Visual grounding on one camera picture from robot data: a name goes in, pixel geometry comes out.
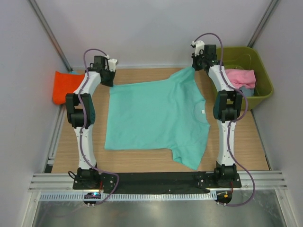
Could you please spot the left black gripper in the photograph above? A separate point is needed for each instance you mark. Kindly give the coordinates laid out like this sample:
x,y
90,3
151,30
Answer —
x,y
111,83

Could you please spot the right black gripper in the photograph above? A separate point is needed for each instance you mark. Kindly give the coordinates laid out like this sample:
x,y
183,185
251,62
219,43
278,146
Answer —
x,y
195,66

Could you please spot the teal t shirt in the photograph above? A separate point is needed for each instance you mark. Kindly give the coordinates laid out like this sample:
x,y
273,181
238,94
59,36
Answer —
x,y
168,113

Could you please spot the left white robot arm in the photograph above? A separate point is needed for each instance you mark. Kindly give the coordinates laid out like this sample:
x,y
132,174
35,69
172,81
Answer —
x,y
81,116

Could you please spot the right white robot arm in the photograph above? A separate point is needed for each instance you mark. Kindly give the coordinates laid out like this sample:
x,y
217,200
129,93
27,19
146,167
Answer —
x,y
226,110

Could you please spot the light blue folded t shirt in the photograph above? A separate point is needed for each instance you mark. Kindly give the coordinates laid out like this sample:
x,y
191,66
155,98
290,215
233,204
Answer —
x,y
75,72

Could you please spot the pink t shirt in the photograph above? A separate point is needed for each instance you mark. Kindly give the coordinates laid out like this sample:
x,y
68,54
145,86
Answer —
x,y
241,78

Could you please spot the olive green plastic bin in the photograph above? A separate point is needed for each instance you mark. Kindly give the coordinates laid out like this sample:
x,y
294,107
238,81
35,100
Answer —
x,y
245,58

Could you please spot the orange folded t shirt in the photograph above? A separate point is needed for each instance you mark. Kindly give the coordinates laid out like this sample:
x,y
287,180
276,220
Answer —
x,y
65,83

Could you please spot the grey blue t shirt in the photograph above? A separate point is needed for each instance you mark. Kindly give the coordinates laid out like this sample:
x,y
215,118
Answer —
x,y
247,92

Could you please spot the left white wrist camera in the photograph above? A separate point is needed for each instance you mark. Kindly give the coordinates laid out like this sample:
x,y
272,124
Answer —
x,y
111,63

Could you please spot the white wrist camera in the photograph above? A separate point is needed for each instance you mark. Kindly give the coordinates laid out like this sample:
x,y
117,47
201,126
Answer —
x,y
199,47
111,63

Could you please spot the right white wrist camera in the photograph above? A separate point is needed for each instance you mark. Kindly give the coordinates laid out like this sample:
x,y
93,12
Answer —
x,y
199,47

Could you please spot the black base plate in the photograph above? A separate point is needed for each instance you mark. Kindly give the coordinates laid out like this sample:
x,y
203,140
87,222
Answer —
x,y
157,180

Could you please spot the slotted cable duct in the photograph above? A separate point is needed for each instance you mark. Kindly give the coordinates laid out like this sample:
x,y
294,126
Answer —
x,y
94,197

